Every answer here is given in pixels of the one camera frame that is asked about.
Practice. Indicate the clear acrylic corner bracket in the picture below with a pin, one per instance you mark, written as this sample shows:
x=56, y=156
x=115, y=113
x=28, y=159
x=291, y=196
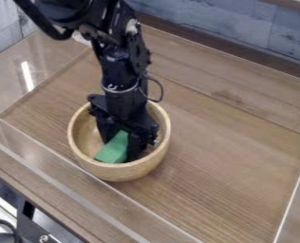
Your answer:
x=78, y=37

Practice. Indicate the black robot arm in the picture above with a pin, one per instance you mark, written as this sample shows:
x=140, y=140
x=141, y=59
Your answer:
x=109, y=25

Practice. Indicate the green rectangular stick block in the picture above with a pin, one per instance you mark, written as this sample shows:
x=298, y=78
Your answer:
x=115, y=150

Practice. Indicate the round wooden bowl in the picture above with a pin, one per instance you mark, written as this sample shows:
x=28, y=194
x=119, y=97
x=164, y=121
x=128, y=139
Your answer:
x=85, y=143

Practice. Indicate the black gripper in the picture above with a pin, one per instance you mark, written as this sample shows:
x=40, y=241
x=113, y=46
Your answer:
x=121, y=111

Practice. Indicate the black table leg frame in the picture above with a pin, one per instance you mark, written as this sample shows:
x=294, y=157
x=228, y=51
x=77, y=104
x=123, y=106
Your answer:
x=30, y=231

